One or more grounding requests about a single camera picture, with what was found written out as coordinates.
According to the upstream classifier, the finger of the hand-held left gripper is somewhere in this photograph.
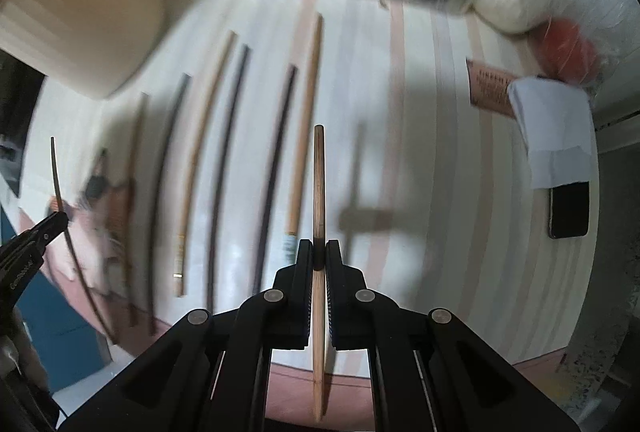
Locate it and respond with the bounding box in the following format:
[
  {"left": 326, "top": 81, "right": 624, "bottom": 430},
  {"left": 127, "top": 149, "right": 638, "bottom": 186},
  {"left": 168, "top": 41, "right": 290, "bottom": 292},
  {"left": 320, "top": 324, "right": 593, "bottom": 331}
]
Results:
[{"left": 0, "top": 211, "right": 70, "bottom": 263}]

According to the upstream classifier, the thin dark chopstick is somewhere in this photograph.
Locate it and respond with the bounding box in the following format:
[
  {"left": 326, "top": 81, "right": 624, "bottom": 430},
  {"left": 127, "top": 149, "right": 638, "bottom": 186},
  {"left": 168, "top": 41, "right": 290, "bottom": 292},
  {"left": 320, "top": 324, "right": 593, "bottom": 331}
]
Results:
[{"left": 50, "top": 137, "right": 118, "bottom": 345}]

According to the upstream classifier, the black induction cooktop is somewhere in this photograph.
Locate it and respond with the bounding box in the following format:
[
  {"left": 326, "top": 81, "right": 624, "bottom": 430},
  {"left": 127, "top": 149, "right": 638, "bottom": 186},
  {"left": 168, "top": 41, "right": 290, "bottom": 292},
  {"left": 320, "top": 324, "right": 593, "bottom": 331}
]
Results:
[{"left": 0, "top": 54, "right": 47, "bottom": 200}]

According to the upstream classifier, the black phone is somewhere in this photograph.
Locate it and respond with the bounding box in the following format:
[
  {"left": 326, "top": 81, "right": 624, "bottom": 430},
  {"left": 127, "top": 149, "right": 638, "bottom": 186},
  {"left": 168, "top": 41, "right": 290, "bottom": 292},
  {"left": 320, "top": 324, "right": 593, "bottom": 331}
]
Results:
[{"left": 547, "top": 181, "right": 591, "bottom": 240}]

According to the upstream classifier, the beige utensil holder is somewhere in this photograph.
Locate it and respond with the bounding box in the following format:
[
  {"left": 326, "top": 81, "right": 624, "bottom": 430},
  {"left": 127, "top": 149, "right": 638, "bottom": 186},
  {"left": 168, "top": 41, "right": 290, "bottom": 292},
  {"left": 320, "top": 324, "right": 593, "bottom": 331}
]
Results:
[{"left": 0, "top": 0, "right": 166, "bottom": 100}]

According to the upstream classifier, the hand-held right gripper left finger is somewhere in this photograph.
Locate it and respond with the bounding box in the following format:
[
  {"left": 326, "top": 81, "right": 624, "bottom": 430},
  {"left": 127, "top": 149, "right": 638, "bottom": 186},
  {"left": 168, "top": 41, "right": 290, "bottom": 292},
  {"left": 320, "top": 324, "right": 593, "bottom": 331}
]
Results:
[{"left": 57, "top": 239, "right": 317, "bottom": 432}]

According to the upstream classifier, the light brown wooden chopstick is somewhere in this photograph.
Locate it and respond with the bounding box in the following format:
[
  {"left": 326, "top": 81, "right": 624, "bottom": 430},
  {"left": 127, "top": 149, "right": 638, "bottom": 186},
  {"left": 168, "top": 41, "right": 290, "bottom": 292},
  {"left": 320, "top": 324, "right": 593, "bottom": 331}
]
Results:
[{"left": 312, "top": 125, "right": 329, "bottom": 422}]

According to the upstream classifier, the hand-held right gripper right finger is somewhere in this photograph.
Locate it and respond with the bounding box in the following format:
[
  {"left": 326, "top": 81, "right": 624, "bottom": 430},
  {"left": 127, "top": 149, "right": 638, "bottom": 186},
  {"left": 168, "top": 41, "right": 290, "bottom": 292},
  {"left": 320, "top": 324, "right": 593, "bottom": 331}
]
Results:
[{"left": 324, "top": 239, "right": 583, "bottom": 432}]

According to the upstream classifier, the red item in clear bag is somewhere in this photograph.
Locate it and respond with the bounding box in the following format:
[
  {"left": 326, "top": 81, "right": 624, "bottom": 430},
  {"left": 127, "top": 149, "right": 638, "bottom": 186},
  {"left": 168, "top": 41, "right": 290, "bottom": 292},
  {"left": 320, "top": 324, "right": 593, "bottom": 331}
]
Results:
[{"left": 537, "top": 19, "right": 603, "bottom": 83}]

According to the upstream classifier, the brown paper slip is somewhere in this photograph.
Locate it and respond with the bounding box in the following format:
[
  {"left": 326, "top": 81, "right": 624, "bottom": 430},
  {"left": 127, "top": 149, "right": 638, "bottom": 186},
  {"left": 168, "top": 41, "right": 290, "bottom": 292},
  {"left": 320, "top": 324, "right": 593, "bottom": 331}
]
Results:
[{"left": 465, "top": 57, "right": 516, "bottom": 118}]

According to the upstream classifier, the blue cabinet front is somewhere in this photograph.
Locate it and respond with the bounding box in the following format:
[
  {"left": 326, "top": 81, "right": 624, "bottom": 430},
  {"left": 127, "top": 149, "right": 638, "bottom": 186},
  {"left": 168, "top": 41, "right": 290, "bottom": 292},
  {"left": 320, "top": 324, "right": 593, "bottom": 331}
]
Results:
[{"left": 0, "top": 207, "right": 108, "bottom": 395}]

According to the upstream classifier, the white paper sheet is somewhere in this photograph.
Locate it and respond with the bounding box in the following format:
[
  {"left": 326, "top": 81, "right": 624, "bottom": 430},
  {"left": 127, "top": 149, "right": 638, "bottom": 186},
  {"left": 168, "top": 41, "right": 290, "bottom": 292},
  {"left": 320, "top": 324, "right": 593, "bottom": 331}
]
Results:
[{"left": 507, "top": 77, "right": 598, "bottom": 190}]

